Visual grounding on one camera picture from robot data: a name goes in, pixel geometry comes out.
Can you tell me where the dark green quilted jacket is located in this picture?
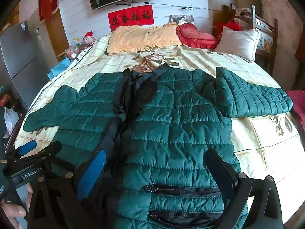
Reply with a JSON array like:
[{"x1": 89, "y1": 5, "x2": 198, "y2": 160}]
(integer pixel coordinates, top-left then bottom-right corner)
[{"x1": 23, "y1": 64, "x2": 293, "y2": 228}]

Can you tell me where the person's left hand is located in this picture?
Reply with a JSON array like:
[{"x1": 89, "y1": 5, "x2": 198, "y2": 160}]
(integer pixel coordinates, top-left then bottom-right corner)
[{"x1": 0, "y1": 182, "x2": 34, "y2": 229}]

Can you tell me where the white plastic bag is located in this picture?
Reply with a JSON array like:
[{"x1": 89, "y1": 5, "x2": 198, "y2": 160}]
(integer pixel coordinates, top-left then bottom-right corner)
[{"x1": 4, "y1": 107, "x2": 19, "y2": 139}]

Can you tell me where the floral cream bed sheet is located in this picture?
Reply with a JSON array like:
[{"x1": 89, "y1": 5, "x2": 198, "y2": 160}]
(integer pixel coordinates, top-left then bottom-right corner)
[{"x1": 14, "y1": 36, "x2": 304, "y2": 223}]

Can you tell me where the blue paper bag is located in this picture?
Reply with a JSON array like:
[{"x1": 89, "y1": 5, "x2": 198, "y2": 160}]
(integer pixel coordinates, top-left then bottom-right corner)
[{"x1": 47, "y1": 57, "x2": 71, "y2": 80}]

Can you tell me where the grey refrigerator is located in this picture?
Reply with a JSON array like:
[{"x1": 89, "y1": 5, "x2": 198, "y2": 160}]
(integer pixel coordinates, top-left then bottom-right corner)
[{"x1": 1, "y1": 21, "x2": 49, "y2": 111}]

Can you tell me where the clear bag of items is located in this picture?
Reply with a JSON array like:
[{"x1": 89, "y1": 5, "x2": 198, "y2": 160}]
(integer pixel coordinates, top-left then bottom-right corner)
[{"x1": 65, "y1": 38, "x2": 82, "y2": 61}]

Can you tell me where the pink pig plush toy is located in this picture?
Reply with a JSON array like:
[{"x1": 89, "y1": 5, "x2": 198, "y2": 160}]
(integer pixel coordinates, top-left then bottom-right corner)
[{"x1": 83, "y1": 31, "x2": 96, "y2": 47}]

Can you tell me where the magenta blanket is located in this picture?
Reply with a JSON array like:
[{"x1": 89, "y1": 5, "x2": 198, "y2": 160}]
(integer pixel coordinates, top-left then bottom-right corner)
[{"x1": 286, "y1": 90, "x2": 305, "y2": 131}]

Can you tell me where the yellow ruffled pillow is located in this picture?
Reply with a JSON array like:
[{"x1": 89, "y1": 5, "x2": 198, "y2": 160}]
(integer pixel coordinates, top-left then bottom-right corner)
[{"x1": 107, "y1": 23, "x2": 182, "y2": 54}]

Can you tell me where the red banner with characters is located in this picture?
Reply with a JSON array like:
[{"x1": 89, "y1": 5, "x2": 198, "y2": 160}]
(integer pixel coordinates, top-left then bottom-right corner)
[{"x1": 108, "y1": 5, "x2": 154, "y2": 31}]

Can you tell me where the red ruffled cushion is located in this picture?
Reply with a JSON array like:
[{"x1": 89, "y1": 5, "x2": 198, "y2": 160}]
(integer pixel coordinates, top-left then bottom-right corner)
[{"x1": 176, "y1": 23, "x2": 218, "y2": 50}]

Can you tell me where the white pillow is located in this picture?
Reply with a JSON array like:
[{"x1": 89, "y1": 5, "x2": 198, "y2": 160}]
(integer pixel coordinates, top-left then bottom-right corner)
[{"x1": 214, "y1": 26, "x2": 260, "y2": 62}]

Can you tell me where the framed photo on bed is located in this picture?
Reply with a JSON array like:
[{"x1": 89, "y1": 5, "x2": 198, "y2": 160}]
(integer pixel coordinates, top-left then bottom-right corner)
[{"x1": 170, "y1": 15, "x2": 194, "y2": 25}]

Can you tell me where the wooden chair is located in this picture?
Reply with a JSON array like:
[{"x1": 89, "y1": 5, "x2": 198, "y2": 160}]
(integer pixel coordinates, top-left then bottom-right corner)
[{"x1": 222, "y1": 4, "x2": 279, "y2": 76}]

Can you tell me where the red hanging wall pennant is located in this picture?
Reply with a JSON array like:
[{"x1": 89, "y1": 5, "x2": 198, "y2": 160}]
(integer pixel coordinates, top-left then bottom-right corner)
[{"x1": 38, "y1": 0, "x2": 58, "y2": 22}]

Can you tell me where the black wall cable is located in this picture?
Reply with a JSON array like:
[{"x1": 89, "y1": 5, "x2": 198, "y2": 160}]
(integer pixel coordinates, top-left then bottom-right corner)
[{"x1": 114, "y1": 0, "x2": 224, "y2": 12}]

